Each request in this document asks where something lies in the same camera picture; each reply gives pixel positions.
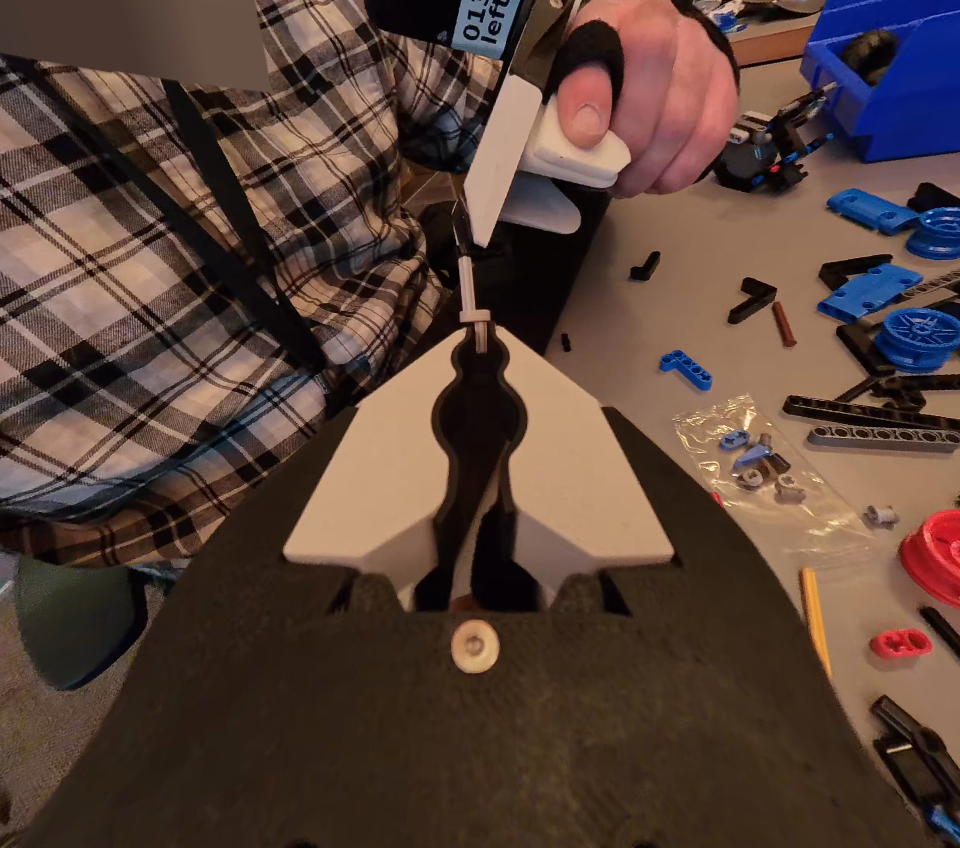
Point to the blue storage bin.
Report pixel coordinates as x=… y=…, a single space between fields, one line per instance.
x=922 y=106

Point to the grey desk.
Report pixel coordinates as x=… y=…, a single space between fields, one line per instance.
x=675 y=308

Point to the dark grey long beam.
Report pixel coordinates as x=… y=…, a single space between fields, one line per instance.
x=885 y=438

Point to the short brown axle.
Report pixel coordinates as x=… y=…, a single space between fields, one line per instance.
x=784 y=325

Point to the red oval connector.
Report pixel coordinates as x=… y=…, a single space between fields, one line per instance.
x=900 y=644

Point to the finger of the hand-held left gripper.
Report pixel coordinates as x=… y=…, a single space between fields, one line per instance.
x=506 y=143

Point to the partly built toy chassis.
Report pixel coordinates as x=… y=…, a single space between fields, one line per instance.
x=765 y=151

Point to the clear zip bag with pieces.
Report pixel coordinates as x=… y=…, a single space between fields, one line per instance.
x=750 y=458

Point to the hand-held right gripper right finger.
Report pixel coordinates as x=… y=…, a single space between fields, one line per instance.
x=592 y=488

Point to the blue curved panel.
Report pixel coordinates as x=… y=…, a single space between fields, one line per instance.
x=870 y=289
x=870 y=211

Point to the blue angled beam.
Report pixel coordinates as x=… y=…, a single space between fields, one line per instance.
x=686 y=370

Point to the person's plaid shirt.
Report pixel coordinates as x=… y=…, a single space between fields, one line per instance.
x=150 y=338

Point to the small grey axle assembly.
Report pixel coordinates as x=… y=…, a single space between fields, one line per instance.
x=471 y=293

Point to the black rubber tyre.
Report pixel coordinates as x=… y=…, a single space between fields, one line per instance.
x=870 y=55

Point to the yellow axle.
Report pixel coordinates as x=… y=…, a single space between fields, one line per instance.
x=816 y=623

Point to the red wheel hub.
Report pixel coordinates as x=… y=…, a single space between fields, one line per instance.
x=937 y=556

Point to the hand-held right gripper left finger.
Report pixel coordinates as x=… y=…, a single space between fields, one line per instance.
x=367 y=488

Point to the black angled connector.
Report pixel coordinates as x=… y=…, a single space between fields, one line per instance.
x=754 y=297
x=645 y=267

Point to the person's left hand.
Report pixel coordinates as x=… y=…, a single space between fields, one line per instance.
x=675 y=91

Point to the pile of black building beams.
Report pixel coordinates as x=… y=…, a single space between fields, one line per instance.
x=855 y=267

